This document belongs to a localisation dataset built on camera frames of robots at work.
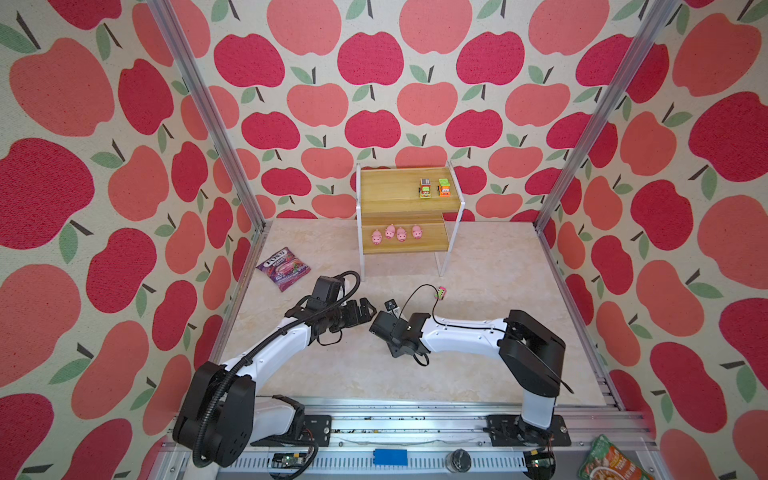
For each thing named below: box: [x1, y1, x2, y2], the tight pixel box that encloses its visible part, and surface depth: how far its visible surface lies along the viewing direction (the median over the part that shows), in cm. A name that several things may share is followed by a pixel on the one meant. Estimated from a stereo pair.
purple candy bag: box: [256, 247, 311, 292], surface depth 106 cm
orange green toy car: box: [437, 178, 451, 198], surface depth 84 cm
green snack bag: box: [578, 434, 655, 480], surface depth 70 cm
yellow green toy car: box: [418, 178, 432, 199], surface depth 83 cm
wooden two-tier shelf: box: [356, 161, 465, 282], surface depth 87 cm
